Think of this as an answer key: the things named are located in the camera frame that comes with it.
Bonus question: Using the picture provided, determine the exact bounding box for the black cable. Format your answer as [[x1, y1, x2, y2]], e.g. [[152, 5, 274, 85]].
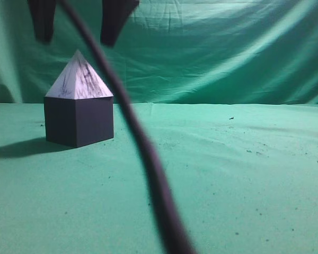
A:
[[58, 0, 198, 254]]

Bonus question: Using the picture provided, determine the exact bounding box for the white marbled square pyramid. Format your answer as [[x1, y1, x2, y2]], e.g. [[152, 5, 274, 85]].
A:
[[45, 50, 113, 99]]

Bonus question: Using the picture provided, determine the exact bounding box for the green backdrop cloth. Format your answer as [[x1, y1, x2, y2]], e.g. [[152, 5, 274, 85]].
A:
[[0, 1, 318, 104]]

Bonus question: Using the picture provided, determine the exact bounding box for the green table cloth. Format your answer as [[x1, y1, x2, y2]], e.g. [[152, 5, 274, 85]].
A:
[[0, 103, 318, 253]]

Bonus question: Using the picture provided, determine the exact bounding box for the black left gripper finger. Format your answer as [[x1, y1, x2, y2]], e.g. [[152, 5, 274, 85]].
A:
[[100, 0, 139, 47]]

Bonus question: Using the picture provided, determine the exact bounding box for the dark purple cube block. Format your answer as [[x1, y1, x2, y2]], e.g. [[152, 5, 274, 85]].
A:
[[44, 97, 114, 148]]

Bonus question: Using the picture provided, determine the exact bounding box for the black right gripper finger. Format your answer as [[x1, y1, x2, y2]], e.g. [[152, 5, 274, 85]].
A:
[[27, 0, 57, 43]]

